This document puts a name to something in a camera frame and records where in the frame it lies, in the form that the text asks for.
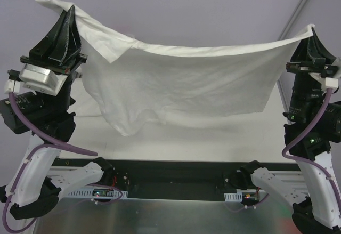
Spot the right white cable duct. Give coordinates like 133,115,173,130
224,192,243,203

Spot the left white cable duct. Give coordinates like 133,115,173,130
66,187,128,199

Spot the white cable duct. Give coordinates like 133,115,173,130
224,192,243,203
66,187,128,199

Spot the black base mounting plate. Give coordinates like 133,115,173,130
50,158,304,201

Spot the right aluminium frame post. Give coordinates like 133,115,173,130
278,0,310,41

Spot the folded white t shirt stack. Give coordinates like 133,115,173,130
68,78,102,117

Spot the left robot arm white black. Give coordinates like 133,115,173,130
1,6,116,220

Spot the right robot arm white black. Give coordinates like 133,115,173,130
229,34,340,233

